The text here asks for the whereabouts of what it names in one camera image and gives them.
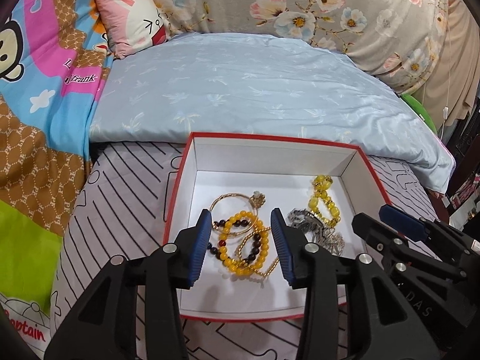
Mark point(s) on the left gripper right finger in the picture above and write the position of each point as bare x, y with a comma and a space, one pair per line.
289, 244

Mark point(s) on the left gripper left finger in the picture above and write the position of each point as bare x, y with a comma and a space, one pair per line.
192, 246

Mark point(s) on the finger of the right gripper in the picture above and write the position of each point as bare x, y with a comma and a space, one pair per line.
418, 230
387, 246

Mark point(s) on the silver wrist watch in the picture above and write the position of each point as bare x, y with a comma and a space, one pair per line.
307, 222

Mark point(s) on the red cardboard box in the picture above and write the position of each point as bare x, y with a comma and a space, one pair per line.
219, 171

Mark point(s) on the grey striped bed sheet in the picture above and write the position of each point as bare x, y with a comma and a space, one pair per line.
122, 209

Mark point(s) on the green plastic object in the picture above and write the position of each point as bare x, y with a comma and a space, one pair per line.
419, 110

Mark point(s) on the beige curtain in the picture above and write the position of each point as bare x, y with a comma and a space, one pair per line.
450, 92

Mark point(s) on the light blue quilt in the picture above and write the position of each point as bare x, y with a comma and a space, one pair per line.
264, 85

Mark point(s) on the grey floral duvet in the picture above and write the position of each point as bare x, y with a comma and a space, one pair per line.
397, 41

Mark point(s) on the pink rabbit pillow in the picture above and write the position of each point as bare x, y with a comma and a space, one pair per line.
132, 25

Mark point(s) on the colourful monkey cartoon blanket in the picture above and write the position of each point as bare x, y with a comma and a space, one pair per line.
55, 61

